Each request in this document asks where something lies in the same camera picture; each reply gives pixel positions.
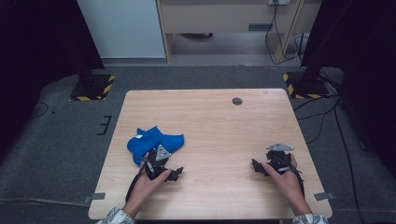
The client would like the person's right hand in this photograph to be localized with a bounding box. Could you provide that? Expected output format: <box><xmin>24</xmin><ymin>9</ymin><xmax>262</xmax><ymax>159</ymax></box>
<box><xmin>261</xmin><ymin>153</ymin><xmax>307</xmax><ymax>208</ymax></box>

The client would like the black striped stand base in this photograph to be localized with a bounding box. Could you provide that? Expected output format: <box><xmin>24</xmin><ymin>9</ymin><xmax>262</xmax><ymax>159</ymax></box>
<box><xmin>69</xmin><ymin>73</ymin><xmax>116</xmax><ymax>102</ymax></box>
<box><xmin>282</xmin><ymin>70</ymin><xmax>331</xmax><ymax>100</ymax></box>

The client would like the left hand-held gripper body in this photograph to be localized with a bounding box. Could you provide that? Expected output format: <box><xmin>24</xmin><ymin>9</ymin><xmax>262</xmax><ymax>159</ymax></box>
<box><xmin>143</xmin><ymin>144</ymin><xmax>173</xmax><ymax>182</ymax></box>

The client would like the white panel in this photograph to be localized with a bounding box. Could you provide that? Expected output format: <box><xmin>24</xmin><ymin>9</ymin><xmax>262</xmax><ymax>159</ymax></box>
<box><xmin>76</xmin><ymin>0</ymin><xmax>166</xmax><ymax>59</ymax></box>

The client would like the person's left hand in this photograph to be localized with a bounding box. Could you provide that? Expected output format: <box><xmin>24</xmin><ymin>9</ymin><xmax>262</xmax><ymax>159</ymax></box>
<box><xmin>124</xmin><ymin>151</ymin><xmax>173</xmax><ymax>210</ymax></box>

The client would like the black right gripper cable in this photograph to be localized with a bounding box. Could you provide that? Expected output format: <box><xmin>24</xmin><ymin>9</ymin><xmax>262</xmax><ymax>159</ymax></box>
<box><xmin>290</xmin><ymin>167</ymin><xmax>306</xmax><ymax>198</ymax></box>

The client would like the blue cloth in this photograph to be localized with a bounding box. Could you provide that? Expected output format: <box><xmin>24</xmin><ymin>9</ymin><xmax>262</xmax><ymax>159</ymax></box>
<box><xmin>126</xmin><ymin>125</ymin><xmax>185</xmax><ymax>166</ymax></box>

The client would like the light wooden desk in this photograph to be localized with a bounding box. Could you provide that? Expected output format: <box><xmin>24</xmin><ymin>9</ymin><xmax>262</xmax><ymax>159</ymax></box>
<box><xmin>156</xmin><ymin>0</ymin><xmax>323</xmax><ymax>63</ymax></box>

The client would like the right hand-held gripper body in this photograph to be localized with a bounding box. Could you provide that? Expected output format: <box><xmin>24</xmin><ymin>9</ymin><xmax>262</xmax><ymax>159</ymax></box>
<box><xmin>262</xmin><ymin>142</ymin><xmax>303</xmax><ymax>175</ymax></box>

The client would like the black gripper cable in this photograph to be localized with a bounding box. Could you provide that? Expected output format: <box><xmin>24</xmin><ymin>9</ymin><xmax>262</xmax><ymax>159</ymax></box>
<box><xmin>124</xmin><ymin>161</ymin><xmax>148</xmax><ymax>203</ymax></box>
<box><xmin>290</xmin><ymin>167</ymin><xmax>306</xmax><ymax>198</ymax></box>

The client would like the black hanging cable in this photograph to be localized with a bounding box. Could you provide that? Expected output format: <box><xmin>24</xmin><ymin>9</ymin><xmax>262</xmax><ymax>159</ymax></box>
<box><xmin>264</xmin><ymin>0</ymin><xmax>304</xmax><ymax>66</ymax></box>

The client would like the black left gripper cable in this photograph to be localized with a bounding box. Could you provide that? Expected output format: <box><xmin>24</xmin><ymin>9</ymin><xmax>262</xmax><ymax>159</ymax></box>
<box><xmin>124</xmin><ymin>161</ymin><xmax>148</xmax><ymax>203</ymax></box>

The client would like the black curtain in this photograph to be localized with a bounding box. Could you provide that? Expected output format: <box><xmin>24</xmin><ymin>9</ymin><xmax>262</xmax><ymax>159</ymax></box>
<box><xmin>300</xmin><ymin>0</ymin><xmax>396</xmax><ymax>178</ymax></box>
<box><xmin>0</xmin><ymin>0</ymin><xmax>106</xmax><ymax>157</ymax></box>

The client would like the grey tape strip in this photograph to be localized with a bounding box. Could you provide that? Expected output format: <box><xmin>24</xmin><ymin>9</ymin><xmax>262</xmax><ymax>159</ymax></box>
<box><xmin>313</xmin><ymin>191</ymin><xmax>336</xmax><ymax>202</ymax></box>
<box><xmin>82</xmin><ymin>192</ymin><xmax>106</xmax><ymax>205</ymax></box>

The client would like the black floor cable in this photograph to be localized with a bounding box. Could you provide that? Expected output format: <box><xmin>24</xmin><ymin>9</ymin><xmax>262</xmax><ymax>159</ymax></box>
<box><xmin>292</xmin><ymin>92</ymin><xmax>366</xmax><ymax>224</ymax></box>

